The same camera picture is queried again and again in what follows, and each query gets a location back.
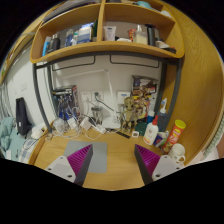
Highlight black ruler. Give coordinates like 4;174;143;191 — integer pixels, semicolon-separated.
115;130;132;140

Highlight colourful figure boxes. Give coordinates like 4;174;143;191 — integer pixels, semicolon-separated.
131;75;158;119

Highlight white desk lamp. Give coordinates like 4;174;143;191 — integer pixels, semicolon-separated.
60;68;122;131

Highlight wooden shelf unit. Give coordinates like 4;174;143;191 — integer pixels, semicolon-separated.
29;0;185;64

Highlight white power strip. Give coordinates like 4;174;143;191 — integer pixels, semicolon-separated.
91;123;108;134

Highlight white wall socket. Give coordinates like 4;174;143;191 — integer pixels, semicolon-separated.
80;91;93;103
92;91;104;103

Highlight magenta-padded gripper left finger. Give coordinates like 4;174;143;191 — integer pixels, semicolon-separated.
44;143;95;188

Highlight white printed mug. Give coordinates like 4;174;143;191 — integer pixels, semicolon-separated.
167;143;187;164

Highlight black bag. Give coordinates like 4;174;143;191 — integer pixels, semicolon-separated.
15;97;33;137

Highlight red chip can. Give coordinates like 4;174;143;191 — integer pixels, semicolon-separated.
162;119;187;154

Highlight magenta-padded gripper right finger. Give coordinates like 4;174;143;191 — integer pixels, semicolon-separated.
133;143;184;186

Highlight dark grey metal desk frame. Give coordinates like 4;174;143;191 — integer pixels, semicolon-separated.
32;50;184;134

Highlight small white box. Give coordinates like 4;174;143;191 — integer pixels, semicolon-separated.
30;126;46;140

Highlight blue packet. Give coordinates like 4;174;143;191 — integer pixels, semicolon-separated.
153;130;169;148

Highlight teal bedding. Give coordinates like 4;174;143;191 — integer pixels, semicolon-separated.
0;116;34;164

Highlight robot model kit box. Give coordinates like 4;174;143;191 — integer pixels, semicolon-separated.
52;84;81;121

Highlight blue bottle white nozzle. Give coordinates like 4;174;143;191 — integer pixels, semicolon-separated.
156;98;168;132

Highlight white wall box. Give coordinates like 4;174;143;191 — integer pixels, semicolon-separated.
116;91;132;105

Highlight metal cup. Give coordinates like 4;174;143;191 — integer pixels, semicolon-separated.
90;105;104;125

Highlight white charger block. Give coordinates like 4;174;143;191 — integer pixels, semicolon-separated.
79;116;93;131
66;117;78;130

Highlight white cable tangle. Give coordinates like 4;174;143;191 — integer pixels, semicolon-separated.
48;113;103;142

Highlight dark green pot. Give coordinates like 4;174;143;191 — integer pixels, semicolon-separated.
134;122;148;136

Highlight clear glass jar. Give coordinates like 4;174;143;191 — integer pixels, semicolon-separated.
52;118;68;134

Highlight white lotion bottle red pump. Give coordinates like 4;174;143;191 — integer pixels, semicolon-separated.
143;114;160;146

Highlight brown tree creature figurine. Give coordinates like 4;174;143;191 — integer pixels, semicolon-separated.
119;96;139;134

